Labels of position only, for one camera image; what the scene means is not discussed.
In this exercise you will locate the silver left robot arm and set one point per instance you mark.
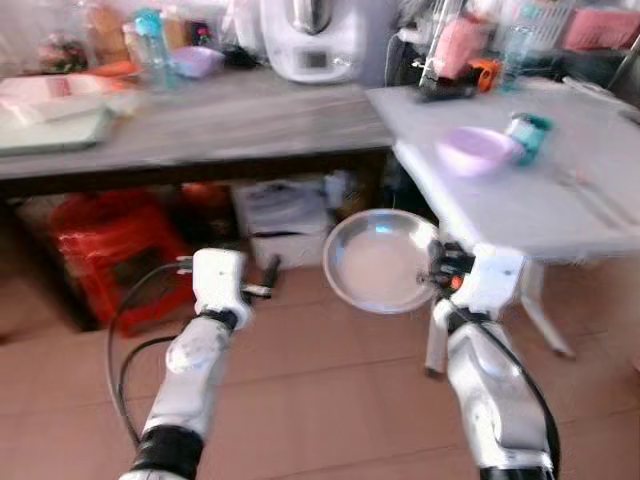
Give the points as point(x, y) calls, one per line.
point(190, 390)

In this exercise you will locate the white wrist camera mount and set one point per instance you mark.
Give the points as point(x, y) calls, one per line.
point(220, 280)
point(497, 278)

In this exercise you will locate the red plastic stool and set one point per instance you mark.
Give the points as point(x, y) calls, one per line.
point(115, 250)

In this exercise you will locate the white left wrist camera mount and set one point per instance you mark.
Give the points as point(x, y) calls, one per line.
point(220, 280)

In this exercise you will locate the round steel plate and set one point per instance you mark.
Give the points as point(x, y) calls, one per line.
point(380, 262)

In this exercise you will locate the steel cutlery piece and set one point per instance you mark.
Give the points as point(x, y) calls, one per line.
point(588, 198)

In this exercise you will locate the pink white package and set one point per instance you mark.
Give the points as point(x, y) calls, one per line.
point(55, 92)

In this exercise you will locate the large purple plastic bowl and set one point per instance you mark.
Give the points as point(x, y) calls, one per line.
point(475, 152)

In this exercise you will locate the pale green tray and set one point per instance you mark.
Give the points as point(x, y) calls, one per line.
point(50, 132)

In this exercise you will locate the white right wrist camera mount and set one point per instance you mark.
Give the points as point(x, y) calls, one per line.
point(497, 278)

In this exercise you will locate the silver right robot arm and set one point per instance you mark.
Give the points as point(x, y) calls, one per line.
point(490, 400)

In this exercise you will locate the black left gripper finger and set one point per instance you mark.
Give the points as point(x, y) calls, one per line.
point(272, 272)

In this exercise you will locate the pink folded cloth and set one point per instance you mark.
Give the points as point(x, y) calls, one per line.
point(600, 28)

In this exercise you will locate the white kitchen appliance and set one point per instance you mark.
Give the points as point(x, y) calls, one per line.
point(315, 45)

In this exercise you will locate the clear plastic bottle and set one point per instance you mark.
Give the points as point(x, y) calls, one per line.
point(517, 55)

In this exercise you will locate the white storage box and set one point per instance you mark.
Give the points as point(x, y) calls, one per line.
point(285, 215)

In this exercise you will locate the teal cup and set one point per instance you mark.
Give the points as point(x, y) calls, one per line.
point(530, 135)

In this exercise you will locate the orange cup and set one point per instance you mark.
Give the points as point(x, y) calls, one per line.
point(486, 74)

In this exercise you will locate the blue water bottle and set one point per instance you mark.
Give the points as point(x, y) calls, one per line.
point(152, 50)

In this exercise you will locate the grey top wooden table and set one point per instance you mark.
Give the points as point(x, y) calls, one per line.
point(230, 125)

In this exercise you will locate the white folding table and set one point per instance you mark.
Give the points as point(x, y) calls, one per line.
point(540, 200)

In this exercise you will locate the small purple bowl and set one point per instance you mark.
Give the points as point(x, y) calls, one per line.
point(197, 61)

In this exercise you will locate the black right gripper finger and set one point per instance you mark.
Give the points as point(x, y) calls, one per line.
point(436, 253)

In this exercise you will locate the pink jug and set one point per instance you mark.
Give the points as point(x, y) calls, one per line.
point(462, 45)

